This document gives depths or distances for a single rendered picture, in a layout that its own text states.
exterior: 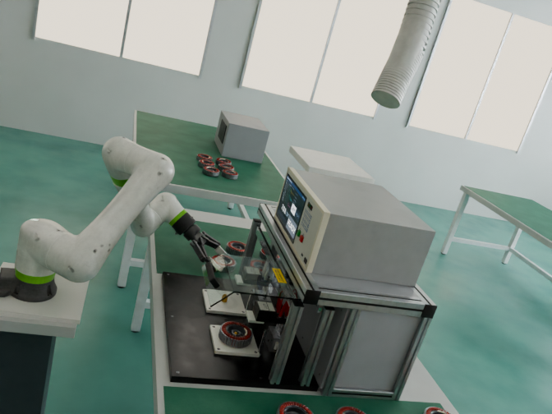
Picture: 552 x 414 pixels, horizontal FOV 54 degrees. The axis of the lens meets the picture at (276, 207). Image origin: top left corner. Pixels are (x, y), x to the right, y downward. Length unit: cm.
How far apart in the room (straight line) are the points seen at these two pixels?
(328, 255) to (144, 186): 65
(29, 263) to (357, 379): 110
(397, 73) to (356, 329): 156
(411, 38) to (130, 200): 175
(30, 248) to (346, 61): 532
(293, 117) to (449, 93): 204
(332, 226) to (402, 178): 578
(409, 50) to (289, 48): 362
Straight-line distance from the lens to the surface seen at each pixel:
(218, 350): 182
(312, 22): 653
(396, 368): 189
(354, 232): 168
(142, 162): 192
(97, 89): 636
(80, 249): 177
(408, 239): 177
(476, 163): 787
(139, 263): 353
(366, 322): 174
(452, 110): 744
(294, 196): 189
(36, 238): 185
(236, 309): 206
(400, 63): 294
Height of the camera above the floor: 180
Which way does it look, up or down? 18 degrees down
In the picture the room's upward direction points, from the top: 16 degrees clockwise
